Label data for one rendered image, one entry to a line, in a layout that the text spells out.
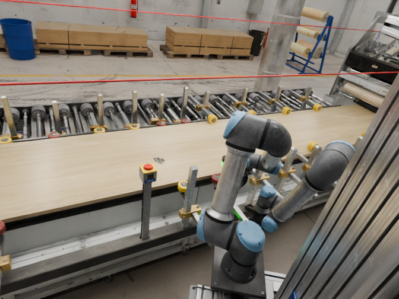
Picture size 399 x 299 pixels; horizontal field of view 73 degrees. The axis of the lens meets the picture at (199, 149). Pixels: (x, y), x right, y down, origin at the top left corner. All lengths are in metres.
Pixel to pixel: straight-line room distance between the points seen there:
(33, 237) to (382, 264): 1.63
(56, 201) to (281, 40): 4.68
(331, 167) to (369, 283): 0.54
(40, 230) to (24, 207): 0.17
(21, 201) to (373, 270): 1.59
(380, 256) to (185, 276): 1.93
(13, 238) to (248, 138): 1.37
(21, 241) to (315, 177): 1.54
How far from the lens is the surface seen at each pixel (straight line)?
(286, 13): 5.44
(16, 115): 2.77
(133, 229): 1.87
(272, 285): 1.39
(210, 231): 1.09
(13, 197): 1.80
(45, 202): 1.71
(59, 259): 1.70
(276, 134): 0.97
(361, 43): 4.20
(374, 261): 0.65
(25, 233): 1.80
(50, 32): 7.15
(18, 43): 6.80
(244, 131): 0.97
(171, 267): 2.45
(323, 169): 1.12
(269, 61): 5.58
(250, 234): 1.09
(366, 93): 4.01
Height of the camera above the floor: 2.06
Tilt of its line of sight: 33 degrees down
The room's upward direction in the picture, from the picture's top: 10 degrees clockwise
